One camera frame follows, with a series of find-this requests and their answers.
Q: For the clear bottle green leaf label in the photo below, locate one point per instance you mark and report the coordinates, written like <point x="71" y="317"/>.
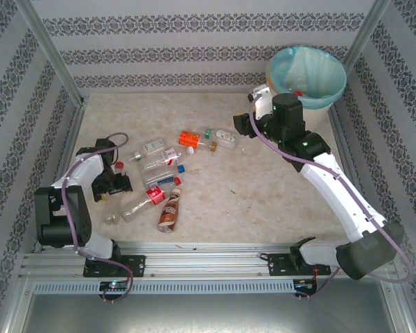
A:
<point x="225" y="137"/>

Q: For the small bottle white green label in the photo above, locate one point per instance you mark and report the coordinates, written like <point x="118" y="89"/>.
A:
<point x="154" y="145"/>

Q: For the brown chocolate drink bottle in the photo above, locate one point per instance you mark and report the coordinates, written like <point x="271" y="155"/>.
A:
<point x="169" y="211"/>

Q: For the white cap red white bottle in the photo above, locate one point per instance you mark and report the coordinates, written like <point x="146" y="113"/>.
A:
<point x="170" y="156"/>

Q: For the orange label plastic bottle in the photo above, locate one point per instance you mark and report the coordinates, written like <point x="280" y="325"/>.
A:
<point x="189" y="138"/>

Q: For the blue cap clear bottle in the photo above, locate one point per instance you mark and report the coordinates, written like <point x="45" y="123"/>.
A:
<point x="181" y="168"/>

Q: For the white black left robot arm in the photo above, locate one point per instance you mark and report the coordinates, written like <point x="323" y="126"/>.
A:
<point x="79" y="170"/>

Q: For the cream plastic waste bin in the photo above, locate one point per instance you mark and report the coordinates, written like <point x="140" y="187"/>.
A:
<point x="315" y="119"/>

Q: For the light blue bin liner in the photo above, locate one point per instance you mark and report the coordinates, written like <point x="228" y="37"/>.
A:
<point x="329" y="69"/>

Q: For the small green circuit board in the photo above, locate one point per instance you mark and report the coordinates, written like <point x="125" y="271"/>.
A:
<point x="114" y="286"/>
<point x="303" y="284"/>

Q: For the grey metal base sheet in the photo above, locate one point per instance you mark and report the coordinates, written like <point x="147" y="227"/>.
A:
<point x="208" y="315"/>

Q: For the aluminium side rail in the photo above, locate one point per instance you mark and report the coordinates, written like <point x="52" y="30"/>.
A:
<point x="345" y="138"/>
<point x="74" y="128"/>

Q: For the aluminium front rail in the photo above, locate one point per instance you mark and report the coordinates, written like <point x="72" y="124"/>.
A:
<point x="208" y="263"/>

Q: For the aluminium frame post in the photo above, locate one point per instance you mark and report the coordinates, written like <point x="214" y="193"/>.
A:
<point x="367" y="31"/>
<point x="45" y="41"/>

